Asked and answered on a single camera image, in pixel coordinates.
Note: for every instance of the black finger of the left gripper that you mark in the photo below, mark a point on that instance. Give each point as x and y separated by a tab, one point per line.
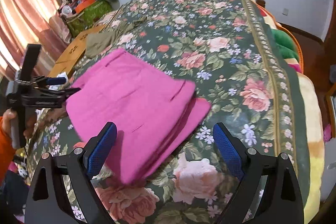
63	94

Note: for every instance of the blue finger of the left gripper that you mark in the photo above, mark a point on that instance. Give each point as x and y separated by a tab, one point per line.
52	81

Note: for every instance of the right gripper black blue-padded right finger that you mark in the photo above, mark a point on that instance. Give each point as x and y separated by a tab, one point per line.
281	201

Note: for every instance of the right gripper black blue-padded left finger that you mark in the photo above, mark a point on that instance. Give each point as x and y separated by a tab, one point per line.
47	200

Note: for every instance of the pink pants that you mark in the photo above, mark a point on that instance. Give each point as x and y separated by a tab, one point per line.
153	112

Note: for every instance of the person's left hand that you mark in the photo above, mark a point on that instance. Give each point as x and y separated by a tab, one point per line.
9	115

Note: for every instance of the bamboo lap desk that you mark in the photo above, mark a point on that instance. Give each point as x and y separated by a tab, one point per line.
73	53

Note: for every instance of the olive green garment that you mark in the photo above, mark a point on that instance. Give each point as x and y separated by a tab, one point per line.
96	43

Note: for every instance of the green fabric storage box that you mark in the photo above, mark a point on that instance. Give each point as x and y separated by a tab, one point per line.
88	17

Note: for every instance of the colourful fleece blanket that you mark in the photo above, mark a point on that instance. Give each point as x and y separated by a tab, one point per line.
314	125

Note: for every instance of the orange box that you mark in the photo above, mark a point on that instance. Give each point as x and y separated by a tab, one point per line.
83	5

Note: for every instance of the pink striped curtain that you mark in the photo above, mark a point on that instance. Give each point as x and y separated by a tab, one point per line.
25	22

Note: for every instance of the floral green bed quilt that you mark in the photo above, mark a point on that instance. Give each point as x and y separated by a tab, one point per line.
226	48

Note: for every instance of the white wall socket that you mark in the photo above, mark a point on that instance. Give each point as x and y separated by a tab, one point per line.
285	11

